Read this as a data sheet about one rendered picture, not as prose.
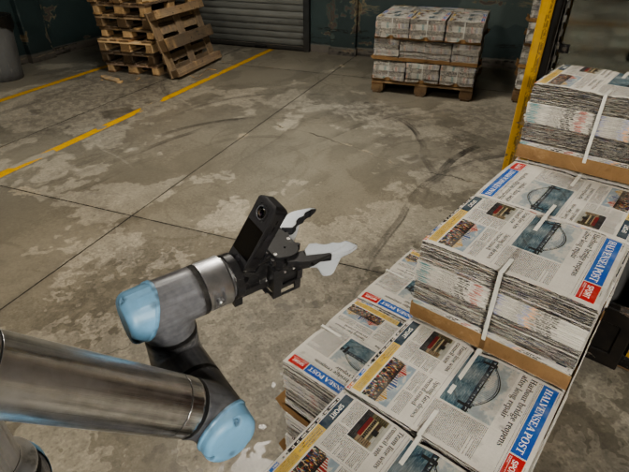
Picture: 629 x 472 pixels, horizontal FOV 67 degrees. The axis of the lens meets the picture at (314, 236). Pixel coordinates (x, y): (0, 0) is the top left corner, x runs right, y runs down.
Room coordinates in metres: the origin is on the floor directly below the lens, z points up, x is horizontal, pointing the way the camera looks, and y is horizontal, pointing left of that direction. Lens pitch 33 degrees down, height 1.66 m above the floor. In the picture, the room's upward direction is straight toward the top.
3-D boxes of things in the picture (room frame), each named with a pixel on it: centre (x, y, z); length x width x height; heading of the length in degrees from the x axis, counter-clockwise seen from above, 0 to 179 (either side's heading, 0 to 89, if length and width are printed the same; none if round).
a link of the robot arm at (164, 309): (0.50, 0.21, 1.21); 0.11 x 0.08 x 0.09; 127
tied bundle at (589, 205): (1.11, -0.66, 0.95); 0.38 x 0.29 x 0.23; 50
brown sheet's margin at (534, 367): (0.89, -0.47, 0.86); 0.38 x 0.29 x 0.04; 51
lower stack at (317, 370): (1.15, -0.26, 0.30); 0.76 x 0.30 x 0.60; 140
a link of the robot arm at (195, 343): (0.49, 0.20, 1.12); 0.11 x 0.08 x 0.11; 37
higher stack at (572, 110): (1.34, -0.85, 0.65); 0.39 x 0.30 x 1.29; 50
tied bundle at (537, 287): (0.89, -0.47, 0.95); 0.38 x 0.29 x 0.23; 51
